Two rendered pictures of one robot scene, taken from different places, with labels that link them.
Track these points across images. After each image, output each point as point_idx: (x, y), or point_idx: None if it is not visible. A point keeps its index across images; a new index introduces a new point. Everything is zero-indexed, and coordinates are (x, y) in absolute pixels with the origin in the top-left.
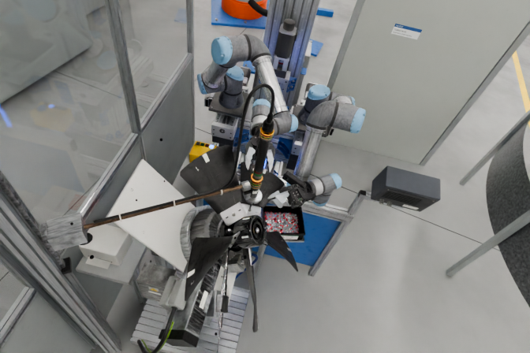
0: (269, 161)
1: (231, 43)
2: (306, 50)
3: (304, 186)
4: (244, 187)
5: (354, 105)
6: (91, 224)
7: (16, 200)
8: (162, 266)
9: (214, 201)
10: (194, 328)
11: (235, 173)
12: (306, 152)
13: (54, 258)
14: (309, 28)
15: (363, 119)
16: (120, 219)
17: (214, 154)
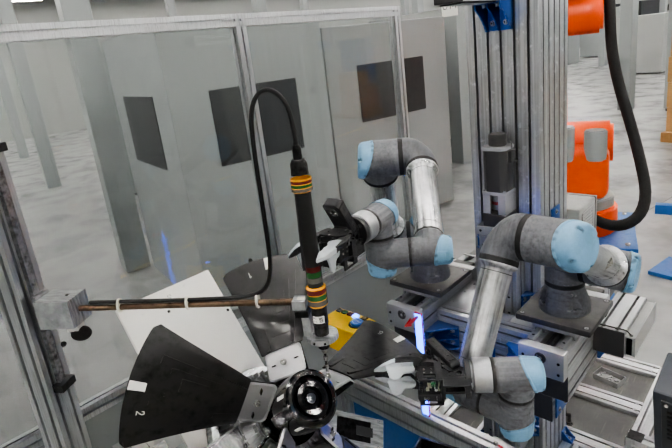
0: (323, 249)
1: (373, 145)
2: (540, 181)
3: (453, 363)
4: (293, 301)
5: (636, 263)
6: (87, 305)
7: (12, 227)
8: None
9: (260, 331)
10: None
11: (271, 263)
12: (475, 308)
13: (48, 356)
14: (535, 142)
15: (579, 235)
16: (116, 305)
17: (282, 261)
